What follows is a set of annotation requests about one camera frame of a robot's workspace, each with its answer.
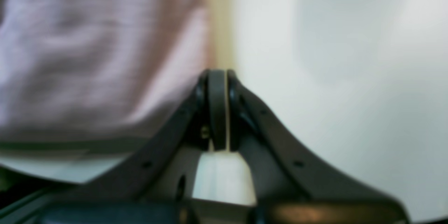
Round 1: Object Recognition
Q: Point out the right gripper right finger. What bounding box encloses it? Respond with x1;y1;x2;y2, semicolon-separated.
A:
227;70;409;224

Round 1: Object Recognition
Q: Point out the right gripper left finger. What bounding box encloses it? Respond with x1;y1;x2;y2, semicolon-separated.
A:
1;70;227;224

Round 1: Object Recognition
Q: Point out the mauve t-shirt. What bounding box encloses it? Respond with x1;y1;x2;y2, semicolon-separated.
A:
0;0;211;150

